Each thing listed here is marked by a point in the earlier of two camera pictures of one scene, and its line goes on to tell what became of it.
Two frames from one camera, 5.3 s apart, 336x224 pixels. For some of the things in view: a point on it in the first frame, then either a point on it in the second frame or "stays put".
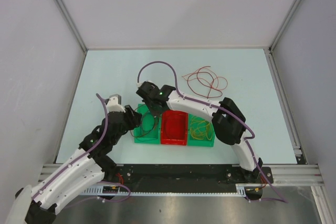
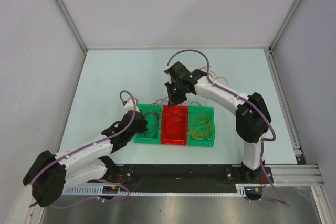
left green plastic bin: [149, 131] stays put
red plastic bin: [174, 127] stays put
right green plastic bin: [200, 132] stays put
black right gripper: [155, 113] to [173, 100]
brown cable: [173, 138] to [166, 123]
